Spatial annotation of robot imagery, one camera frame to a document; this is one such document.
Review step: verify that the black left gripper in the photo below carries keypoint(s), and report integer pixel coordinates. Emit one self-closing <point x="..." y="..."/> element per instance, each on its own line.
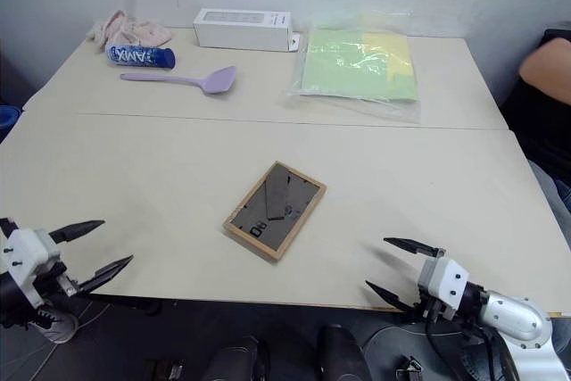
<point x="57" y="277"/>

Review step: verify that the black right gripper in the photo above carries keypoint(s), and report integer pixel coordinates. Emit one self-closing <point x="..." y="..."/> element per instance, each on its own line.
<point x="435" y="305"/>

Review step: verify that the person's bare forearm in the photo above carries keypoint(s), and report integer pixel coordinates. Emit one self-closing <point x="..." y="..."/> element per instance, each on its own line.
<point x="548" y="68"/>

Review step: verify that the grey round base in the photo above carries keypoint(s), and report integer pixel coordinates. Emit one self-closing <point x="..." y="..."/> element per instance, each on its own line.
<point x="392" y="345"/>

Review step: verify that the white sneaker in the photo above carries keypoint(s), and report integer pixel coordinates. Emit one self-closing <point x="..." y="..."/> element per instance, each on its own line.
<point x="55" y="323"/>

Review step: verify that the dark rounded shape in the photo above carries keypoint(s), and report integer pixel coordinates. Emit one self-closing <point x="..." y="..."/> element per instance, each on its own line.
<point x="341" y="354"/>
<point x="238" y="361"/>

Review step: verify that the blue round object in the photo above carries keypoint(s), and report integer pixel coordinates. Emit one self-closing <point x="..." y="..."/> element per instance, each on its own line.
<point x="8" y="118"/>

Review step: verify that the blue printed can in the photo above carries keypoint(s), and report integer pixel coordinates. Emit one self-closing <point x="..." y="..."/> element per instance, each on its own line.
<point x="140" y="58"/>

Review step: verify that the plastic bag of coloured sheets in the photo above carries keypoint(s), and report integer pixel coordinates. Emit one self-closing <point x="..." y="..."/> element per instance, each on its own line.
<point x="357" y="68"/>

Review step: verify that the purple plastic spatula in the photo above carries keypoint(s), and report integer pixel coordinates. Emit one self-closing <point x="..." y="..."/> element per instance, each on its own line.
<point x="214" y="80"/>

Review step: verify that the pink crumpled cloth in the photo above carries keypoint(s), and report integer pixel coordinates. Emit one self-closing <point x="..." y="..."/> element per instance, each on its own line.
<point x="129" y="28"/>

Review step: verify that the white rectangular carton box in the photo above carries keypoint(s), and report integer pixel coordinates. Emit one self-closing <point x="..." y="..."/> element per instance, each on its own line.
<point x="243" y="33"/>

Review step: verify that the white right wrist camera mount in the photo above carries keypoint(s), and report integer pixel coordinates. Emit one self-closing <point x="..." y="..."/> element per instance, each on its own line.
<point x="444" y="278"/>

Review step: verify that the wooden picture frame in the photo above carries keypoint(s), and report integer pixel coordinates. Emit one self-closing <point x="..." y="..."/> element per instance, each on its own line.
<point x="274" y="211"/>

